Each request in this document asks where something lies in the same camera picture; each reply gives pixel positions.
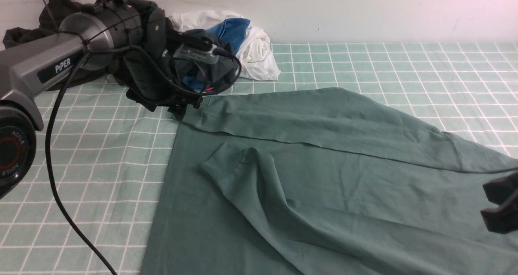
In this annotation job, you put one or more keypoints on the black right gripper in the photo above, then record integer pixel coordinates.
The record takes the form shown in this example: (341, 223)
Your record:
(503, 192)

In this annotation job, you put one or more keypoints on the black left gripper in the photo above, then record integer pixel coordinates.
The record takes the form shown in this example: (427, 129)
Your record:
(151, 65)

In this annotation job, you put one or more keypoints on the green long-sleeved shirt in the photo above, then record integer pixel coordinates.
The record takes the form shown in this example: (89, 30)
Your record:
(323, 182)

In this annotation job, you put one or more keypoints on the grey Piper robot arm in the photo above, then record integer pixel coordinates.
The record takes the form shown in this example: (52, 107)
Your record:
(92, 39)

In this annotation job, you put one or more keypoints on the dark teal crumpled garment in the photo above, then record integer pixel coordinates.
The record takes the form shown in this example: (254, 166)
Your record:
(209, 78)

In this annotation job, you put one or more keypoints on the white crumpled garment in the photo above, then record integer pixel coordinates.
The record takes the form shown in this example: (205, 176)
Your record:
(255, 53)

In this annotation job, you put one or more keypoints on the green checkered tablecloth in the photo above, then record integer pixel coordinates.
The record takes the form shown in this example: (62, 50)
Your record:
(109, 154)

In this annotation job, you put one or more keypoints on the blue crumpled garment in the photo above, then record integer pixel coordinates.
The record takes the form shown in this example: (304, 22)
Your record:
(231, 31)

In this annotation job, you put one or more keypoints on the dark olive crumpled garment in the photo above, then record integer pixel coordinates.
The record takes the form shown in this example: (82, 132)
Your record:
(49, 21)

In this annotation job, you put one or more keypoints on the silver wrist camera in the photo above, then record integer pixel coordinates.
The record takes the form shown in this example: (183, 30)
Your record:
(188, 47)

